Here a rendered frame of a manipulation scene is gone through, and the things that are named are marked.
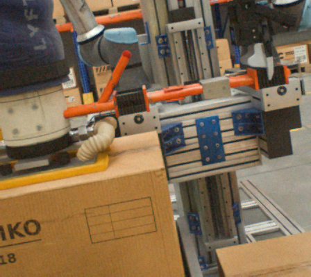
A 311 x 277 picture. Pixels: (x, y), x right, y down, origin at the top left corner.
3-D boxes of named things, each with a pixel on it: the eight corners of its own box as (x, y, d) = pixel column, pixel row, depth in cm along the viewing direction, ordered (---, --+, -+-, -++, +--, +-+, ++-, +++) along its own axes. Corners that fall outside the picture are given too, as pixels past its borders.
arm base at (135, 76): (110, 92, 185) (105, 66, 183) (149, 85, 186) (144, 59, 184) (111, 97, 170) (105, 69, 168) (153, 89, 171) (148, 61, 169)
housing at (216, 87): (204, 101, 119) (201, 82, 119) (200, 97, 126) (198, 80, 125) (232, 96, 120) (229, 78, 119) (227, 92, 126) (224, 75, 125)
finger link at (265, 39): (262, 62, 119) (255, 30, 121) (269, 60, 119) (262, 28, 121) (266, 55, 115) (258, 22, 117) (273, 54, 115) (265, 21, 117)
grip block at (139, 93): (116, 119, 118) (111, 95, 117) (118, 112, 128) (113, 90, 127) (150, 112, 118) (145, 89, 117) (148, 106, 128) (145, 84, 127)
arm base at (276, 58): (235, 68, 188) (231, 43, 186) (272, 61, 189) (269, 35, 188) (246, 71, 173) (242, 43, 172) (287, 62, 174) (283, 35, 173)
